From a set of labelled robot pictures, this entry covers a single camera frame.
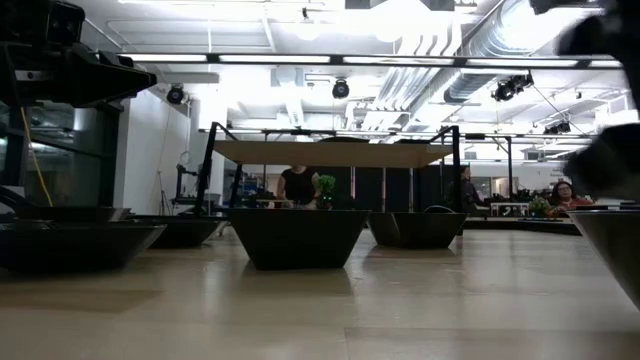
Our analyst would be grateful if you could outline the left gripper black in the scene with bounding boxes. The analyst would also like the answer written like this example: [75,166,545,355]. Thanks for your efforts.
[0,42,158,109]

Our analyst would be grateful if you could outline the black wavy-rim bowl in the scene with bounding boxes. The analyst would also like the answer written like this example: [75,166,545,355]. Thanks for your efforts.
[125,214,229,250]

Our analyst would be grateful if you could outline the black square flared bowl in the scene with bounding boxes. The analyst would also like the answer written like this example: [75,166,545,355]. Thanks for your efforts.
[0,206,132,225]
[367,211,470,250]
[228,208,372,272]
[568,209,640,312]

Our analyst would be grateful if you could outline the person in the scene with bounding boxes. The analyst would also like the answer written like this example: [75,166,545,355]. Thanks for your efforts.
[546,180,595,217]
[276,165,322,209]
[458,164,485,217]

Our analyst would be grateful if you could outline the black ceiling spotlight cluster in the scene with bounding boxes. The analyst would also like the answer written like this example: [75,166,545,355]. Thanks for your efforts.
[491,71,535,103]
[543,120,573,136]

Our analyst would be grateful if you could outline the low green potted plant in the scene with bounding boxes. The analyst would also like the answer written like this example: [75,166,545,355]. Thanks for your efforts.
[528,196,555,219]

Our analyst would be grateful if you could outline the dark glass partition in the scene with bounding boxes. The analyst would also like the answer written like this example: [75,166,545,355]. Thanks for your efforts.
[0,97,125,211]

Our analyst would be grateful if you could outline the white low table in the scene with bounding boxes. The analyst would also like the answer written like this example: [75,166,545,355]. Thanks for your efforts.
[488,201,531,218]

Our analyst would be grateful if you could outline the black background stand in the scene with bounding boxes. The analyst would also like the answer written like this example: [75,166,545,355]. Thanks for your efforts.
[173,149,200,215]

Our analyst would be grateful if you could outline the black metal shelf leg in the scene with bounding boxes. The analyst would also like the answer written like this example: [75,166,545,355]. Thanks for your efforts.
[192,121,242,217]
[428,124,465,237]

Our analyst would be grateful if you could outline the black rounded glossy bowl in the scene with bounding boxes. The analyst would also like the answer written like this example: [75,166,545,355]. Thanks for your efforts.
[0,222,167,274]

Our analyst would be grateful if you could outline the raised wooden shelf board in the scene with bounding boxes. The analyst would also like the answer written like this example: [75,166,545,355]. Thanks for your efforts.
[212,139,455,169]

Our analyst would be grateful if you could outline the small green potted plant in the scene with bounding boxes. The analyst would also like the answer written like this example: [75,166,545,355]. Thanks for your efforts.
[313,173,338,211]

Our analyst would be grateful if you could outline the dark room divider panels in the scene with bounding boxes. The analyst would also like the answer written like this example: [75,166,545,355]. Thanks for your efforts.
[319,164,471,212]

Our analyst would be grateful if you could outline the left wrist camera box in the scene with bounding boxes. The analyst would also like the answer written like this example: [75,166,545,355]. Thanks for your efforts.
[0,0,87,47]

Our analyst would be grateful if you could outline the black aluminium table rail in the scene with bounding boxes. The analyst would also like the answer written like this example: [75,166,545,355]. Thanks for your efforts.
[462,216,585,237]

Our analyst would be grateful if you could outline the yellow hanging cable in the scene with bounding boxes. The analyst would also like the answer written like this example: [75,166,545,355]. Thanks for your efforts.
[19,106,54,208]

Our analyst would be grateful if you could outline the overhead frame bar with lights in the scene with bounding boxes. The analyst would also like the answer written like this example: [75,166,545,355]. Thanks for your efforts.
[117,52,624,70]

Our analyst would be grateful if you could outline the silver ceiling duct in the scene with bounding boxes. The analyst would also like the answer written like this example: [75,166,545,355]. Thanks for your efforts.
[442,0,556,105]

